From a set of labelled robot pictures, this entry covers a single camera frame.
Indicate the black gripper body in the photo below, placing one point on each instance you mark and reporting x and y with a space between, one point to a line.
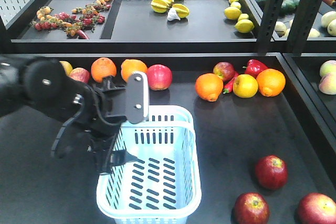
102 118

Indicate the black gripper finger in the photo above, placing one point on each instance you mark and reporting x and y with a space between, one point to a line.
105 156
108 85

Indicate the light blue plastic basket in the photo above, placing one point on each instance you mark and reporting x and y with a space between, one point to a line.
159 183

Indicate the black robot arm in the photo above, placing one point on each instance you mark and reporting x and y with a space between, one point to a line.
42 84

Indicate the orange fruit far left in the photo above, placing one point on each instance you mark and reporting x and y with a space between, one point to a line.
129 66

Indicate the orange fruit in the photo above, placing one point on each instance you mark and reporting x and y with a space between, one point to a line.
271 82
209 87
129 66

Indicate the bright red apple left tray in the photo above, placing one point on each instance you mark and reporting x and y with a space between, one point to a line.
159 77

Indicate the white garlic bulb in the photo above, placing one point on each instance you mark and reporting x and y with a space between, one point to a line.
172 15

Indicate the red green apple rear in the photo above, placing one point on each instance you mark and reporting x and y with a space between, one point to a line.
224 70

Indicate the red chili pepper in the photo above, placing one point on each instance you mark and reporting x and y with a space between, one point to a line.
228 87

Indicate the yellow round fruit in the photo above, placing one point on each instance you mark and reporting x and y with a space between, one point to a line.
245 86

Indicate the dark red apple lower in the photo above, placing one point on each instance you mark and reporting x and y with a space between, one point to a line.
251 208

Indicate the dark red apple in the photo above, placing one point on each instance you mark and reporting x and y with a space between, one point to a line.
316 208
271 172
251 208

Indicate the red bell pepper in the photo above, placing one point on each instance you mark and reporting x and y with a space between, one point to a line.
254 67

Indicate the black wooden display stand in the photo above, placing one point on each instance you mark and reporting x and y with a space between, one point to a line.
232 134

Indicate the dark red apple upper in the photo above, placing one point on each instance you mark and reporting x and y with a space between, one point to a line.
271 172

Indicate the orange fruit right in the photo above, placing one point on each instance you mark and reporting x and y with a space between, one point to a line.
271 82

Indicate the pale peach front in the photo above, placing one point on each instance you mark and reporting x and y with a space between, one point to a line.
327 84

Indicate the pale peach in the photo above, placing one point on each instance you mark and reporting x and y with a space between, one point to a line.
327 67
327 84

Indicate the pale peach rear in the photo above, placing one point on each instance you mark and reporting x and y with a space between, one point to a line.
327 67

